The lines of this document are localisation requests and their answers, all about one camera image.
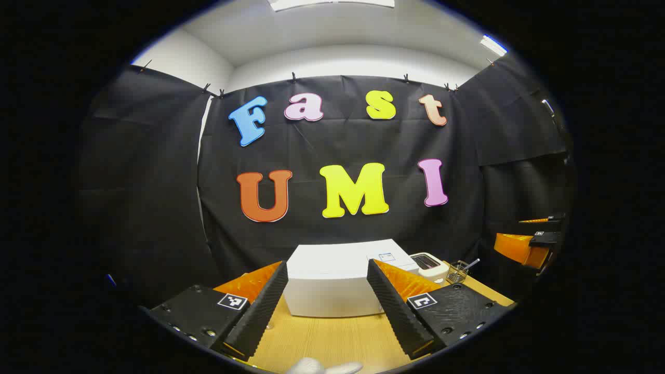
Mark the ceiling light panel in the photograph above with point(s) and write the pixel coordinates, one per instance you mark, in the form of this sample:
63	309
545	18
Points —
332	4
493	45

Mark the black backdrop cloth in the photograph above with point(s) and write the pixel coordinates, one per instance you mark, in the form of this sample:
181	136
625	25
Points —
337	140

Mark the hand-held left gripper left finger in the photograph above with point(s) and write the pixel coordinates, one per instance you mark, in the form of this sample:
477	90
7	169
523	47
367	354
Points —
265	306

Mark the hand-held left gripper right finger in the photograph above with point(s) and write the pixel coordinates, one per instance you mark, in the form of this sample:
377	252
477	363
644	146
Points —
395	311

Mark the cream toaster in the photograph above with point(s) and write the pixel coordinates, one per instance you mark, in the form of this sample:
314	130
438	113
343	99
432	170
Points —
434	270

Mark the white microwave oven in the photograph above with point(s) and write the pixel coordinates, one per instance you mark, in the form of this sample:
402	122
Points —
327	280

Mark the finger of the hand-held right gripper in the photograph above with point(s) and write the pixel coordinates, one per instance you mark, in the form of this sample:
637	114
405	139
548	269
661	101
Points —
519	249
550	218

